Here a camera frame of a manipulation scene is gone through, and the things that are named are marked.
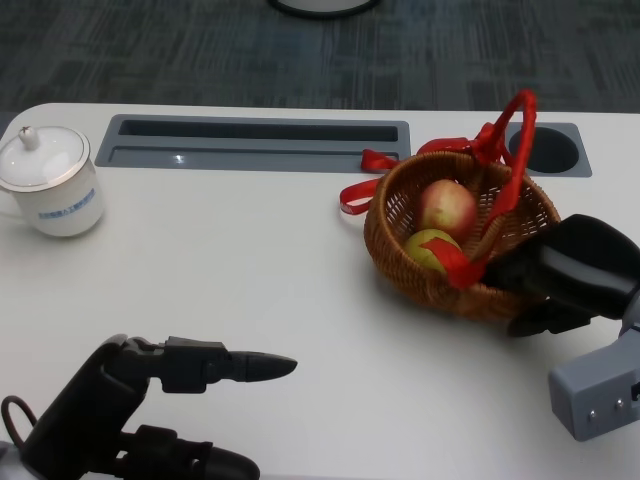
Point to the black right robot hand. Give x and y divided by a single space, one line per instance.
585 265

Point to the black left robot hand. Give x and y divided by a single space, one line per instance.
85 410

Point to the red apple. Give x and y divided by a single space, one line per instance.
445 210

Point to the brown wicker basket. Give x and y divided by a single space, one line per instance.
400 265

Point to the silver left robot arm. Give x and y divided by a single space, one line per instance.
10 465

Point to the green apple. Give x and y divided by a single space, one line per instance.
420 252

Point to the grey round table grommet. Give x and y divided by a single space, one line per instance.
555 150

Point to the white ceramic mug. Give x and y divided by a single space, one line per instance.
65 210

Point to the white mug lid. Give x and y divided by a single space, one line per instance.
45 160

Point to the white round black-rimmed base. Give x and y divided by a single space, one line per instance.
325 6

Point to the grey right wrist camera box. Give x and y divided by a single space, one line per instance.
595 395

